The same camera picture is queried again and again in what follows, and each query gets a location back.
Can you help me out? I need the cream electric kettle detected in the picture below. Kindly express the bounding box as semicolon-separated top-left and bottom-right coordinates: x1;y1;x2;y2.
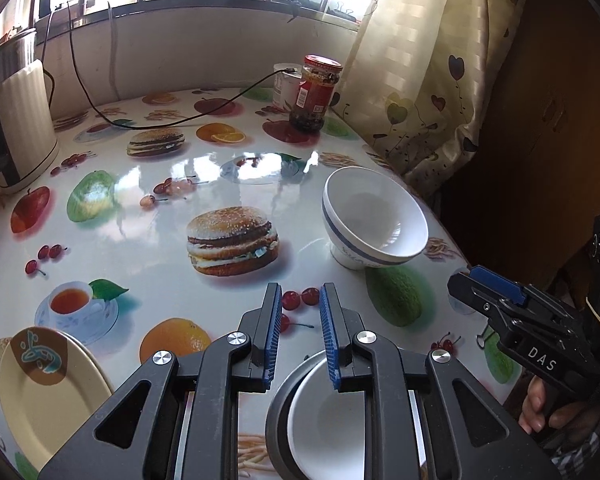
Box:
0;26;61;196

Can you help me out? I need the cream plate with brown patch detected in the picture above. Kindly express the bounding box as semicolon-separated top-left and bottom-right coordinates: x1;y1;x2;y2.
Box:
0;326;112;472

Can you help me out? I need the white bowl with blue rim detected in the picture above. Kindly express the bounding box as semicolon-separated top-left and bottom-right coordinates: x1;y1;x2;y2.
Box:
285;357;428;480
321;165;430;272

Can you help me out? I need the black binder clip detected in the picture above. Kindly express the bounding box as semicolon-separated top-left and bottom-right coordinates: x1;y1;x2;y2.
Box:
329;2;358;23

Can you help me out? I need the fruit print tablecloth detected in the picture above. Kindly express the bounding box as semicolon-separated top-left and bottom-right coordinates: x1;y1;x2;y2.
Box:
0;87;525;480

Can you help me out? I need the black kettle cable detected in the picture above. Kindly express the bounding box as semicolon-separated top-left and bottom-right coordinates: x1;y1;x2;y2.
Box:
39;7;57;111

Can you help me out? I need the red sauce jar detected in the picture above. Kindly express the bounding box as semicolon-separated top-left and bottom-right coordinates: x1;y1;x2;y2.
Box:
288;54;344;134

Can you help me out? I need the white carton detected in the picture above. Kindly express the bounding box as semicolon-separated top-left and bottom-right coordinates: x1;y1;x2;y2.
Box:
272;62;305;112

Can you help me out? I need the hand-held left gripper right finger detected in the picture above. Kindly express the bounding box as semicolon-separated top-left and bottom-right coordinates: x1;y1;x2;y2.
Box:
319;282;563;480

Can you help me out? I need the person's right hand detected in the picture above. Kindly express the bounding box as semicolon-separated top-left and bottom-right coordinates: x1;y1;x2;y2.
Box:
518;377;600;435

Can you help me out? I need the brown wooden cabinet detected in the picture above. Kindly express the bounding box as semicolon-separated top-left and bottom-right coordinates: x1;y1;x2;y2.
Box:
437;0;600;293

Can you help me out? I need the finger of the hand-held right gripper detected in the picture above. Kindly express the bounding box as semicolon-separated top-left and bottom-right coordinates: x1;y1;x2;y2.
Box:
446;271;513;322
469;265;527;307

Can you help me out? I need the person's right forearm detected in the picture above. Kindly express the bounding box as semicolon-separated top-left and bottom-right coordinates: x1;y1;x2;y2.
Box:
537;400;600;480

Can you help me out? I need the long black cable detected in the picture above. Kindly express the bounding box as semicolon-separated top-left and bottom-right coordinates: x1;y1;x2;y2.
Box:
66;0;297;132

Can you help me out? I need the white cable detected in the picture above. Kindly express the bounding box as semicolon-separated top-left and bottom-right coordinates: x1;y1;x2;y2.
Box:
106;2;121;103

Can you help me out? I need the dark grey bowl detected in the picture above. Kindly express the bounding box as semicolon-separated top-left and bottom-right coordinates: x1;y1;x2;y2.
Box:
264;350;331;480

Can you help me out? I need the heart print curtain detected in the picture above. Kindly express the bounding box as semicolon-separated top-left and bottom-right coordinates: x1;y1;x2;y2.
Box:
329;0;533;197

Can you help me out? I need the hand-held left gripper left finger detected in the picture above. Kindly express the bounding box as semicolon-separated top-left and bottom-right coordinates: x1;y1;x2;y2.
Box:
37;282;283;480

